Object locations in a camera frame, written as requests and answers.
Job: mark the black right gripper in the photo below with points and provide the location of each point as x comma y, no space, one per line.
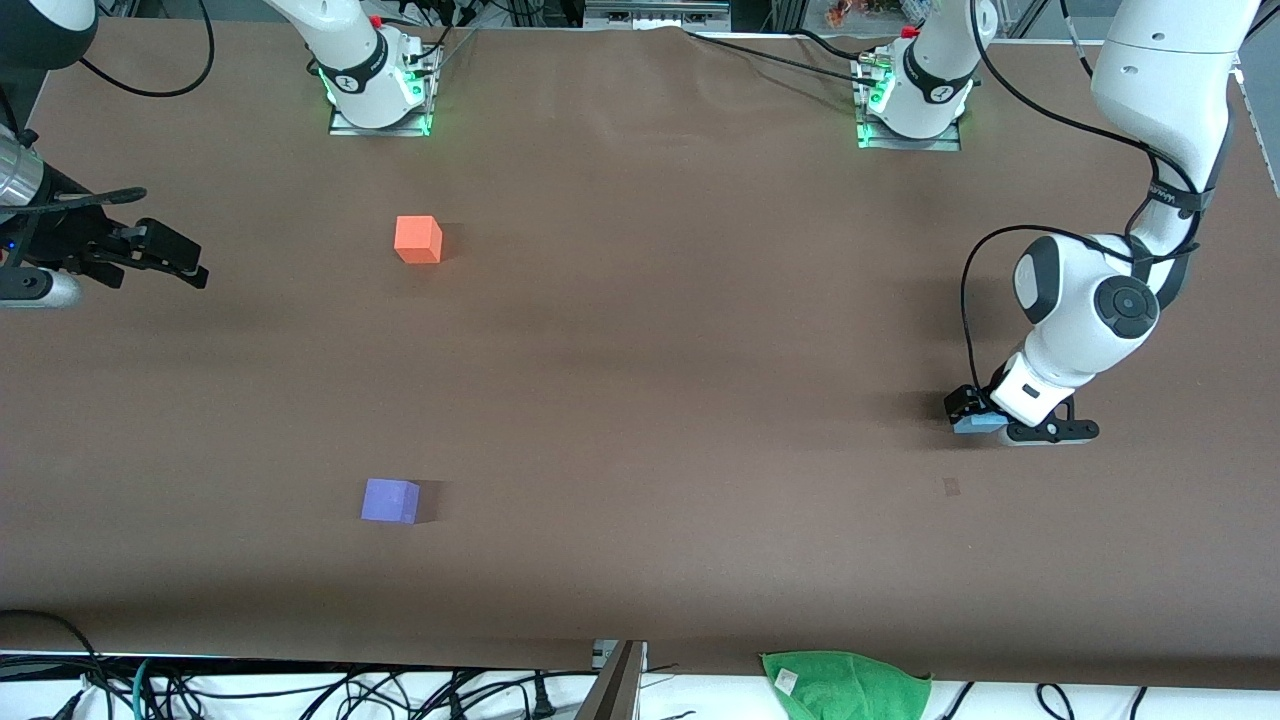
62,238

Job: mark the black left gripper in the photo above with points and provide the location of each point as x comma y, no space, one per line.
966,402

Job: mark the light blue foam block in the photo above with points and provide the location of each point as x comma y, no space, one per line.
980,425

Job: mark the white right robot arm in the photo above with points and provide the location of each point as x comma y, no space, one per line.
345,50

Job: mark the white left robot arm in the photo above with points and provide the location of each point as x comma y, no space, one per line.
1160,80

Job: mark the orange foam block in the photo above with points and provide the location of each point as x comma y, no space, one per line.
418,240

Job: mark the purple foam block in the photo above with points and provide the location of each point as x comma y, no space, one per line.
390,500

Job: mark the green cloth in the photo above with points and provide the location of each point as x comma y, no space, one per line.
850,690

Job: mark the black power plug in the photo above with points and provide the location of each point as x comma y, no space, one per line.
542,700

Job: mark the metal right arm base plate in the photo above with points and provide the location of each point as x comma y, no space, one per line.
345,130

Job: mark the grey metal post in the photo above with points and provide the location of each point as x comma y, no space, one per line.
612,690

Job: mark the aluminium frame rail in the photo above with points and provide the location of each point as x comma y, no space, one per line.
655,12

